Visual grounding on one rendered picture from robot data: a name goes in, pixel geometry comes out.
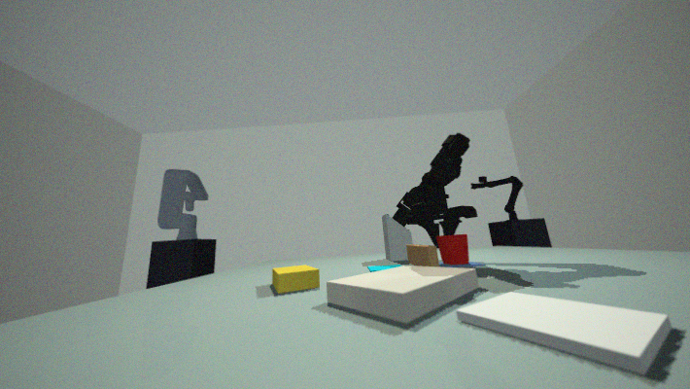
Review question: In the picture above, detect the yellow rectangular block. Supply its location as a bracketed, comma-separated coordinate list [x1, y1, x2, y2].
[273, 265, 320, 293]

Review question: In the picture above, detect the tan flat bar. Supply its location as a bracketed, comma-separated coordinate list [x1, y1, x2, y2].
[406, 244, 439, 266]

